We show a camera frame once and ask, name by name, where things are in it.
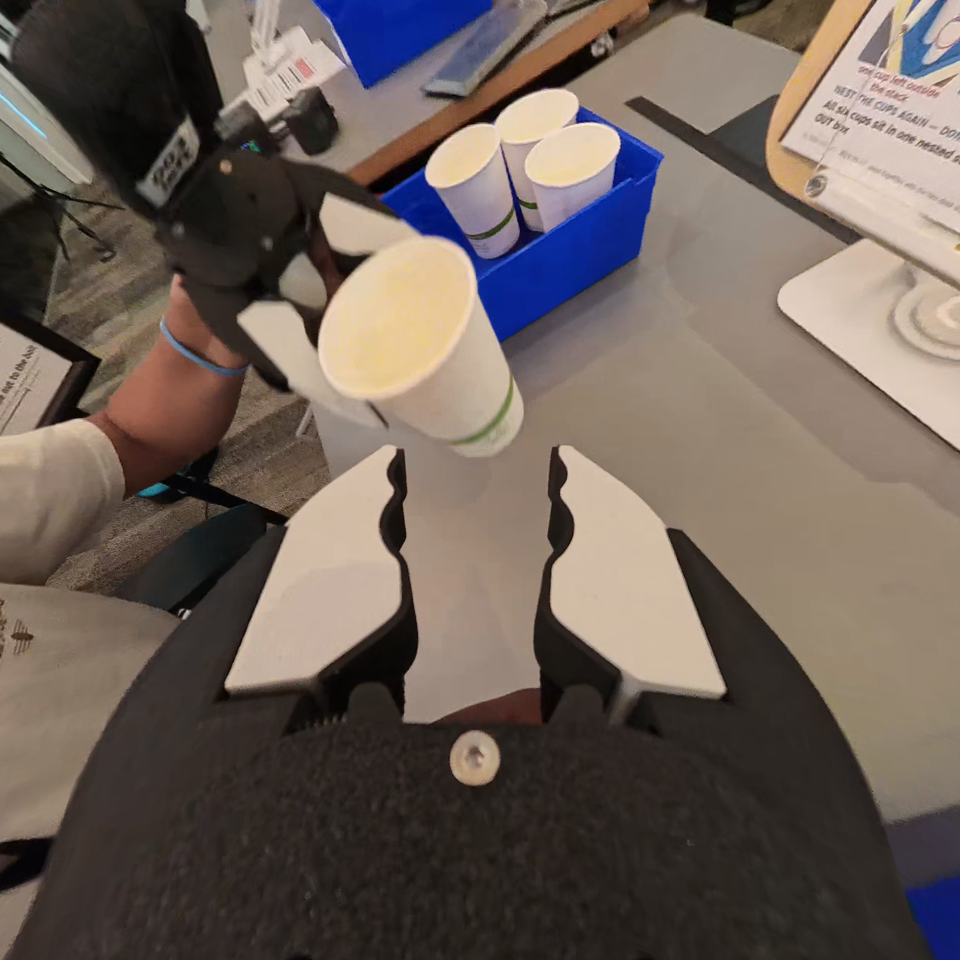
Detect small black device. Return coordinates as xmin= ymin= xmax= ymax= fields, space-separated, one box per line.
xmin=283 ymin=88 xmax=340 ymax=156

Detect person's left forearm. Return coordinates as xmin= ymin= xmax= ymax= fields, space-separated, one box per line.
xmin=86 ymin=330 xmax=250 ymax=500

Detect large framed marker poster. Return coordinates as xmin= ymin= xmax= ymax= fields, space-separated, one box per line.
xmin=0 ymin=313 xmax=102 ymax=438

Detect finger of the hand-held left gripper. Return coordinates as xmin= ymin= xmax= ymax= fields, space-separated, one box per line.
xmin=300 ymin=168 xmax=421 ymax=256
xmin=237 ymin=300 xmax=390 ymax=431

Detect white label sheets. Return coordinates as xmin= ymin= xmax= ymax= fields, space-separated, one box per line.
xmin=243 ymin=26 xmax=348 ymax=114

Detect white paper cup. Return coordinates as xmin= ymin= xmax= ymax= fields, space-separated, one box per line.
xmin=317 ymin=236 xmax=525 ymax=459
xmin=423 ymin=122 xmax=522 ymax=261
xmin=493 ymin=88 xmax=581 ymax=232
xmin=523 ymin=122 xmax=622 ymax=235

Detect grey pouch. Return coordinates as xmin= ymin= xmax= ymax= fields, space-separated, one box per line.
xmin=422 ymin=3 xmax=552 ymax=100

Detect cream shirt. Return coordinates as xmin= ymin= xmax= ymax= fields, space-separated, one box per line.
xmin=0 ymin=418 xmax=185 ymax=845

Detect person's right hand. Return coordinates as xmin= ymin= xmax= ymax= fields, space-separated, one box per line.
xmin=435 ymin=688 xmax=543 ymax=726

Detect person's left hand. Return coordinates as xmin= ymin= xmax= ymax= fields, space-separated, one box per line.
xmin=163 ymin=276 xmax=249 ymax=366

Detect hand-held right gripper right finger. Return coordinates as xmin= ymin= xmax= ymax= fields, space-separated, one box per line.
xmin=533 ymin=445 xmax=728 ymax=724

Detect printed instruction sheet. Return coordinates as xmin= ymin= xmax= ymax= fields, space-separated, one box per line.
xmin=780 ymin=0 xmax=960 ymax=226

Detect blue plastic bin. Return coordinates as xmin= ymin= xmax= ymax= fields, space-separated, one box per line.
xmin=311 ymin=0 xmax=496 ymax=90
xmin=378 ymin=105 xmax=666 ymax=342

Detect wood-edged table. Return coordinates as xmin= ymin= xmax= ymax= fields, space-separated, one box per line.
xmin=202 ymin=0 xmax=652 ymax=187

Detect blue wristband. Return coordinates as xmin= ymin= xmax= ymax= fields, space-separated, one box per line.
xmin=158 ymin=318 xmax=250 ymax=378

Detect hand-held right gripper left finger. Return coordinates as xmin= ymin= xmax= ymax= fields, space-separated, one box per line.
xmin=225 ymin=445 xmax=420 ymax=715

